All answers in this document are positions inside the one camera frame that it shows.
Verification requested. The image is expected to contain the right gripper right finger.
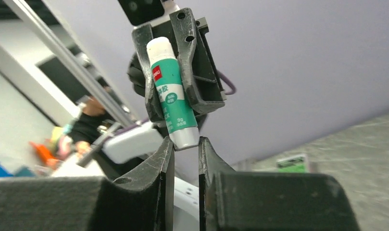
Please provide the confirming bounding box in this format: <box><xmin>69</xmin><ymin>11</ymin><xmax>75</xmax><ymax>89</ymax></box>
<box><xmin>199</xmin><ymin>137</ymin><xmax>360</xmax><ymax>231</ymax></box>

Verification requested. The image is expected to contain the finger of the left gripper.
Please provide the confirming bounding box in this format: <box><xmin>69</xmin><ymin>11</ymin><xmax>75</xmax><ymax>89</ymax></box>
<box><xmin>170</xmin><ymin>8</ymin><xmax>225</xmax><ymax>114</ymax></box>
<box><xmin>132</xmin><ymin>24</ymin><xmax>165</xmax><ymax>128</ymax></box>

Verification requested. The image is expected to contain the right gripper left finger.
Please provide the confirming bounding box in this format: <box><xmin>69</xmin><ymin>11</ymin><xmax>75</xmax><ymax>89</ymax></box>
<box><xmin>0</xmin><ymin>138</ymin><xmax>175</xmax><ymax>231</ymax></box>

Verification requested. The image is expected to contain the green white glue stick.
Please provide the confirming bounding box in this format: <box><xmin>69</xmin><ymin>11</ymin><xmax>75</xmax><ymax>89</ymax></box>
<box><xmin>146</xmin><ymin>37</ymin><xmax>200</xmax><ymax>150</ymax></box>

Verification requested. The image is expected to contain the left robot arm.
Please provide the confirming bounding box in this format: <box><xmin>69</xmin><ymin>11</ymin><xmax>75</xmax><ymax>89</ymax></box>
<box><xmin>99</xmin><ymin>5</ymin><xmax>226</xmax><ymax>164</ymax></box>

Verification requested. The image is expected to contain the green label plastic box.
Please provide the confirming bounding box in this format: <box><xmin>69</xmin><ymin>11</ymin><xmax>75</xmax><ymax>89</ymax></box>
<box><xmin>276</xmin><ymin>154</ymin><xmax>310</xmax><ymax>173</ymax></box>

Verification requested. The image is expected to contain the person in background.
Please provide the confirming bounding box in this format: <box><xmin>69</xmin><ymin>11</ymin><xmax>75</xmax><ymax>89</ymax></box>
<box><xmin>57</xmin><ymin>95</ymin><xmax>114</xmax><ymax>159</ymax></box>

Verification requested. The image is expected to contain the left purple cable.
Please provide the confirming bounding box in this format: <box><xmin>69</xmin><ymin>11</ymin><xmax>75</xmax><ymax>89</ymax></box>
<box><xmin>217</xmin><ymin>70</ymin><xmax>237</xmax><ymax>96</ymax></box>

